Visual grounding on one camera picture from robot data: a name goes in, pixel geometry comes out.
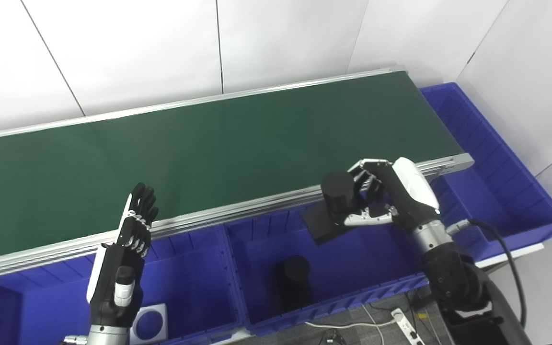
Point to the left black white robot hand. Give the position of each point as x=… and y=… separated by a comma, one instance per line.
x=122, y=254

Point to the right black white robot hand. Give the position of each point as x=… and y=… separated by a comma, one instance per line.
x=410, y=201

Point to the black cylinder block part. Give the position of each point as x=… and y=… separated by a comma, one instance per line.
x=338, y=194
x=295, y=282

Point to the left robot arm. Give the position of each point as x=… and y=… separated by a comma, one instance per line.
x=106, y=335

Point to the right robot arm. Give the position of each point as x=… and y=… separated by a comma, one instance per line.
x=453, y=278

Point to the green conveyor belt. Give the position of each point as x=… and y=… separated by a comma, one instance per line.
x=65, y=251
x=209, y=158

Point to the white square part with hole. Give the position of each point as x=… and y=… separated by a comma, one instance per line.
x=162, y=310

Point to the blue plastic bin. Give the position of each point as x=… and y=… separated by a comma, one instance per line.
x=506, y=182
x=185, y=287
x=367, y=268

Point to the white power strip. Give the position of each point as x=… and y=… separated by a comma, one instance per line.
x=405, y=327

